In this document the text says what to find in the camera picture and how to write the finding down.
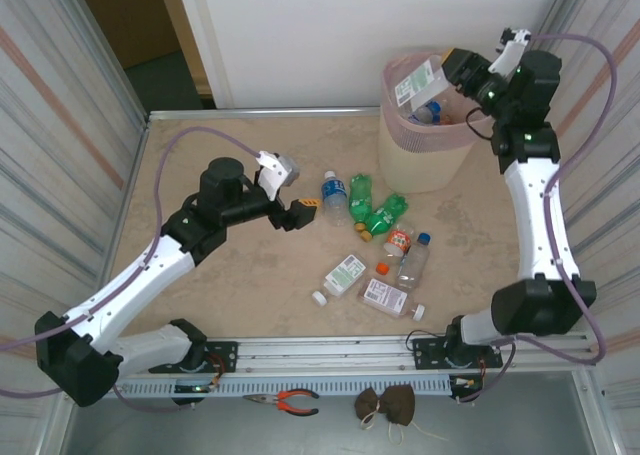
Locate clear bottle blue label white cap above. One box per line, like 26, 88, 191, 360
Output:
320, 170, 350, 229

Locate clear bottle pale blue label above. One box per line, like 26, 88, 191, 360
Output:
408, 99, 444, 126

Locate square bottle green white label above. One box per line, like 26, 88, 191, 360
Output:
393, 56, 453, 112
311, 252, 368, 308

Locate green plastic bottle yellow cap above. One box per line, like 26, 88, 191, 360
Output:
360, 193, 410, 243
347, 173, 377, 234

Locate capless bottle orange label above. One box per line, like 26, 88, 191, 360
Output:
382, 223, 416, 256

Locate square bottle pink white label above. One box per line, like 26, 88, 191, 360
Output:
358, 276, 428, 322

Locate pink-lined waste bin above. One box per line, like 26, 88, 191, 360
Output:
379, 49, 494, 151

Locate cream ribbed plastic bin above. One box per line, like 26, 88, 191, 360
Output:
377, 49, 494, 195

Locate aluminium table edge strip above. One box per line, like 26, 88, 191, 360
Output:
147, 106, 381, 122

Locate clear square bottle blue cap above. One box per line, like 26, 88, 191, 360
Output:
396, 231, 433, 292

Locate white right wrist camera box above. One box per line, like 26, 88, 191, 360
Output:
495, 26, 532, 76

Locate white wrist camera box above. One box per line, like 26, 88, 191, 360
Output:
495, 26, 532, 76
253, 149, 302, 202

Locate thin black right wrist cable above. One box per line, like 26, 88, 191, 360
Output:
464, 105, 496, 141

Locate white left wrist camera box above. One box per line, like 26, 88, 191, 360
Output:
253, 149, 302, 202

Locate aluminium mounting rail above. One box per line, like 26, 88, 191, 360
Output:
117, 335, 594, 376

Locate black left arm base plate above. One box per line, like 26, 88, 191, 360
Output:
148, 340, 239, 375

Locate red base wires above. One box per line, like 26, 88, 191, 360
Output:
203, 352, 226, 392
449, 359, 501, 404

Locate white door frame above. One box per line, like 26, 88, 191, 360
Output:
153, 0, 236, 110

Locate grey slotted cable duct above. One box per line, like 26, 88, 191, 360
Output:
112, 376, 454, 400

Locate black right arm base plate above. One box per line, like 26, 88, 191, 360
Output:
410, 335, 504, 371

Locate orange handled pliers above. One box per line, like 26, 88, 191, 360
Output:
242, 388, 321, 418

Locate brown cloth pouch with string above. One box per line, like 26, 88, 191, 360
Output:
353, 384, 451, 447

